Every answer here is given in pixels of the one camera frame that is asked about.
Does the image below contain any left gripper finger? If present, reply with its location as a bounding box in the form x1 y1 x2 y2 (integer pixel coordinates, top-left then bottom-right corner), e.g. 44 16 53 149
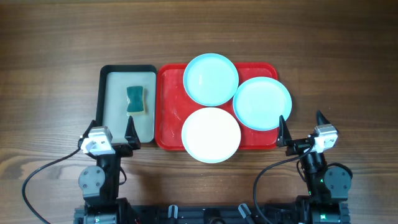
124 116 141 146
80 120 97 139

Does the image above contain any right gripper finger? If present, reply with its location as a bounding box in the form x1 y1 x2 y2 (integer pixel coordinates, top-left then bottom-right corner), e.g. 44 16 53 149
316 110 331 126
276 115 292 147

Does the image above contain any green yellow sponge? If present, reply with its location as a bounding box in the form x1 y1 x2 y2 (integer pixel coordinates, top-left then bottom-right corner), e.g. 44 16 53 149
126 86 146 116

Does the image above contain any light blue plate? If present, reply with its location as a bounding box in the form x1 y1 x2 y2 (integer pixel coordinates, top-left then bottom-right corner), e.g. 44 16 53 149
233 77 292 131

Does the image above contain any white plate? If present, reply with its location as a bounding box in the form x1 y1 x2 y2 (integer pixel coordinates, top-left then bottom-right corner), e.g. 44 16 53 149
181 107 241 164

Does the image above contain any light green plate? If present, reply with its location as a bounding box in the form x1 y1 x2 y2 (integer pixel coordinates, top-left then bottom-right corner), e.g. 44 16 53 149
183 53 239 106

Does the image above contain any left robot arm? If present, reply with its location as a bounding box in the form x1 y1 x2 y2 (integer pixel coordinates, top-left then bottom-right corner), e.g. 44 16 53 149
73 116 141 224

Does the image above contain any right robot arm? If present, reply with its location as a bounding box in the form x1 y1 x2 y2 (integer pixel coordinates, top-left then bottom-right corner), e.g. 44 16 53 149
271 111 353 223

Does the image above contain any black water tray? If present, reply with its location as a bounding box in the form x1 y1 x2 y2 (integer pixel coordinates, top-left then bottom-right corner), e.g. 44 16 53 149
96 65 157 144

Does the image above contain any right black cable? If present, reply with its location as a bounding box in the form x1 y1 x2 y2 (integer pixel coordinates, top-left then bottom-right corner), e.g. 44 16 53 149
252 144 315 224

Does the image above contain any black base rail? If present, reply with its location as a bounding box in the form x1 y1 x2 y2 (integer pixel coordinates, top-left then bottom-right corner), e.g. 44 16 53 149
74 203 351 224

